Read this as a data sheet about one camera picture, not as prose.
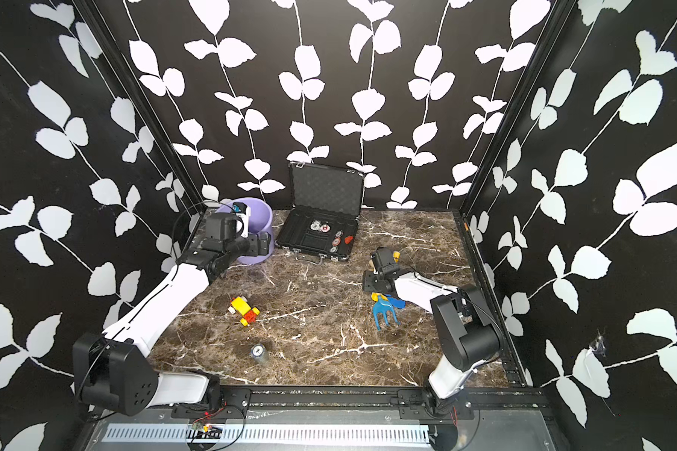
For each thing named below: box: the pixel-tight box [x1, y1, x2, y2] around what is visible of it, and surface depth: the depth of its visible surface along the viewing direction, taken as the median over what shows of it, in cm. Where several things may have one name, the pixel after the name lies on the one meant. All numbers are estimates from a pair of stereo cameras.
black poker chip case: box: [275, 161, 364, 265], surface depth 113 cm
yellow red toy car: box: [227, 295, 261, 327], surface depth 90 cm
